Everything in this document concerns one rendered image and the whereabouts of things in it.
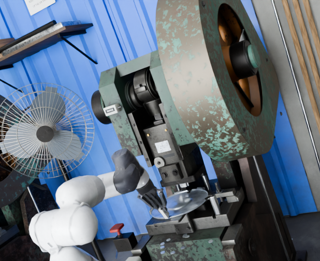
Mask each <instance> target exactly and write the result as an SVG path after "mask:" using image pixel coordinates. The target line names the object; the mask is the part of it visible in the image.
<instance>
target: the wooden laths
mask: <svg viewBox="0 0 320 261"><path fill-rule="evenodd" d="M281 1H282V4H283V8H284V11H285V15H286V18H287V22H288V26H289V29H290V33H291V35H292V39H293V42H294V46H295V49H296V53H297V56H298V60H299V64H300V67H301V71H302V74H303V78H304V81H305V84H306V88H307V92H308V95H309V99H310V102H311V106H312V109H313V113H314V116H315V120H316V124H317V127H318V131H319V134H320V114H319V111H318V107H317V104H316V100H315V97H314V93H313V89H312V86H311V82H310V78H309V75H308V71H307V68H306V64H305V62H304V58H303V55H302V51H301V47H300V43H299V40H298V36H297V33H296V29H295V26H294V22H293V19H292V15H291V12H290V9H289V5H288V2H287V0H281ZM302 1H303V5H304V8H305V11H306V15H307V18H308V22H309V26H310V29H311V33H312V36H313V40H314V43H315V47H316V50H317V55H318V58H319V62H320V40H319V37H318V33H317V30H316V26H315V23H314V19H313V16H312V12H311V8H310V4H309V1H308V0H302ZM271 2H272V6H273V10H274V13H275V17H276V20H277V23H278V27H279V30H280V34H281V37H282V41H283V45H284V48H285V52H286V55H287V59H288V62H289V66H290V69H291V72H292V75H293V79H294V83H295V86H296V90H297V93H298V97H299V100H300V104H301V107H302V111H303V115H304V118H305V121H306V124H307V128H308V131H309V135H310V138H311V142H312V146H313V149H314V153H315V156H316V160H317V163H318V167H319V170H320V159H319V155H318V152H317V148H316V145H315V141H314V138H313V134H312V131H311V127H310V123H309V120H308V116H307V113H306V109H305V107H304V103H303V100H302V96H301V93H300V89H299V85H298V82H297V78H296V75H295V71H294V68H293V64H292V61H291V58H290V54H289V50H288V47H287V43H286V40H285V36H284V33H283V29H282V26H281V22H280V18H279V15H278V11H277V8H276V5H275V2H274V0H271ZM292 2H293V6H294V9H295V13H296V16H297V20H298V23H299V27H300V30H301V34H302V38H303V41H304V45H305V48H306V51H307V55H308V58H309V62H310V65H311V69H312V73H313V76H314V80H315V83H316V87H317V90H318V94H319V97H320V77H319V74H318V70H317V67H316V63H315V59H314V56H313V52H312V49H311V45H310V42H309V38H308V34H307V30H306V27H305V24H304V21H303V17H302V13H301V10H300V6H299V3H298V0H292Z"/></svg>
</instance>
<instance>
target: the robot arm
mask: <svg viewBox="0 0 320 261"><path fill-rule="evenodd" d="M111 159H112V161H113V163H114V164H115V171H113V172H109V173H105V174H102V175H98V176H90V175H86V176H79V177H76V178H73V179H70V180H68V181H66V182H64V183H63V184H62V185H61V186H60V187H59V188H58V189H57V191H56V202H57V204H58V205H59V207H60V209H54V210H51V211H43V212H41V213H38V214H36V215H35V216H34V217H33V218H32V220H31V223H30V226H29V231H30V236H31V238H32V240H33V242H34V243H36V244H37V245H38V246H39V247H40V249H41V251H43V252H49V253H50V254H51V255H50V261H98V260H97V259H96V258H94V257H93V256H92V255H90V254H89V253H87V252H86V251H84V250H83V249H81V248H78V247H76V245H83V244H86V243H89V242H92V241H93V240H94V238H95V236H96V234H97V232H98V219H97V217H96V215H95V212H94V211H93V210H92V208H93V207H94V206H96V205H98V204H99V203H101V202H102V201H103V200H104V199H108V198H111V197H114V196H119V195H122V194H126V193H130V192H133V191H134V190H137V192H138V196H137V198H138V199H140V200H142V201H143V202H144V203H145V204H146V205H148V206H149V207H150V208H151V209H156V210H158V212H159V213H161V214H162V215H163V217H164V218H165V219H168V218H169V212H168V211H167V208H166V205H167V200H166V198H165V195H164V192H163V190H164V189H163V188H161V189H157V187H155V186H154V184H153V182H152V180H151V179H150V176H149V174H148V172H147V171H146V170H145V168H144V167H143V166H141V165H140V164H139V161H138V160H137V158H136V157H135V156H134V155H133V153H132V152H131V151H130V150H128V149H127V148H123V149H120V150H117V151H115V152H114V153H113V155H112V156H111ZM157 192H158V194H159V196H158V194H157Z"/></svg>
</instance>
